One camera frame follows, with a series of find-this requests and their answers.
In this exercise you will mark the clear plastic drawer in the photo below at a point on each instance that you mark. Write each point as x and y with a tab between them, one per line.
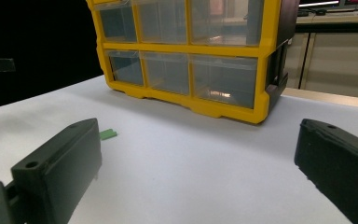
118	25

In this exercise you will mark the beige desk with black edge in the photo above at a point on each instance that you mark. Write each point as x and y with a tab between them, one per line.
341	59

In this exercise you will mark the yellow black drawer organizer cabinet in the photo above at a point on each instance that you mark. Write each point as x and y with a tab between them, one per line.
227	51

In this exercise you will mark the small green terminal block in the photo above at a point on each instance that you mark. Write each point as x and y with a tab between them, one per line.
110	137
107	132

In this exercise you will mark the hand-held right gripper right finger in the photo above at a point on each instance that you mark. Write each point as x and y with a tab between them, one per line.
338	168

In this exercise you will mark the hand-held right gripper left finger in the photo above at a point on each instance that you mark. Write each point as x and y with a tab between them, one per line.
56	174

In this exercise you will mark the grid of clear drawers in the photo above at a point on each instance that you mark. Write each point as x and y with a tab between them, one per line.
223	81

